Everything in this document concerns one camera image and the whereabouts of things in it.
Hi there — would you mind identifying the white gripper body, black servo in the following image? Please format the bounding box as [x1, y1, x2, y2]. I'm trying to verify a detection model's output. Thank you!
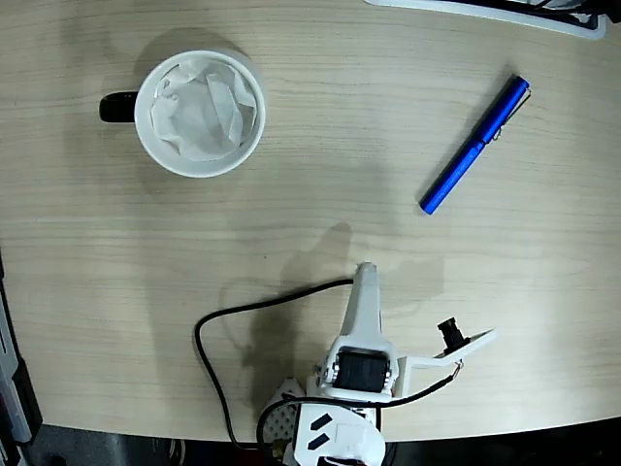
[306, 347, 413, 404]

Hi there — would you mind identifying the blue pen with metal clip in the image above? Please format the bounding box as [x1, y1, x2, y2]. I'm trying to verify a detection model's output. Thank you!
[418, 75, 532, 216]

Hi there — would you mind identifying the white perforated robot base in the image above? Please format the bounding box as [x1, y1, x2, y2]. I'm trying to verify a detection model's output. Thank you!
[261, 377, 307, 441]

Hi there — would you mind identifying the red table clamp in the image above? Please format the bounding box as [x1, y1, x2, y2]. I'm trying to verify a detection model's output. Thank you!
[235, 438, 291, 466]

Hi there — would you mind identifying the crumpled white paper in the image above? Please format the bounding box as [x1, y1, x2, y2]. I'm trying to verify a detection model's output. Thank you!
[148, 56, 258, 162]

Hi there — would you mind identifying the white flat device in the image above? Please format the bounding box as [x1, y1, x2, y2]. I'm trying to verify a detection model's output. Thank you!
[363, 0, 607, 41]

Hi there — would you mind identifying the black camera cable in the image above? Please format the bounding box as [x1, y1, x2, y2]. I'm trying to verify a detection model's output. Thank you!
[193, 278, 462, 450]

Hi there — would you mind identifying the white mug with black handle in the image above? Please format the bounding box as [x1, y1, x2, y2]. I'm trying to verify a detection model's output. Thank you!
[98, 48, 268, 180]

